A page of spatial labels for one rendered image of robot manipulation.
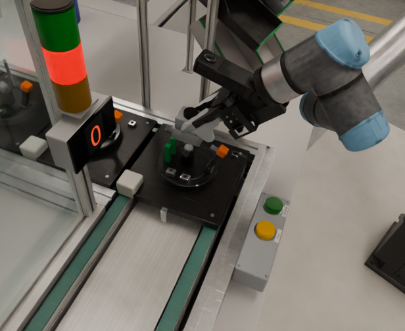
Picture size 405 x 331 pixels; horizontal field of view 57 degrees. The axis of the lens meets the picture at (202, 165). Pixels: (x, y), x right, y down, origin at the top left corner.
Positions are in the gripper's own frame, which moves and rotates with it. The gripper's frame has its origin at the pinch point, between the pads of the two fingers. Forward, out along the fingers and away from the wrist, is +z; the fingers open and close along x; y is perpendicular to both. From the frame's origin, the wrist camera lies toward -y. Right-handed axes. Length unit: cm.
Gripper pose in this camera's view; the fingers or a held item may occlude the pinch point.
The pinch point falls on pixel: (188, 118)
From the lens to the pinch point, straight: 77.0
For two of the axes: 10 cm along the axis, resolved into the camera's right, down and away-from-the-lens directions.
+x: 3.6, -6.8, 6.4
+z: -6.8, 2.8, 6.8
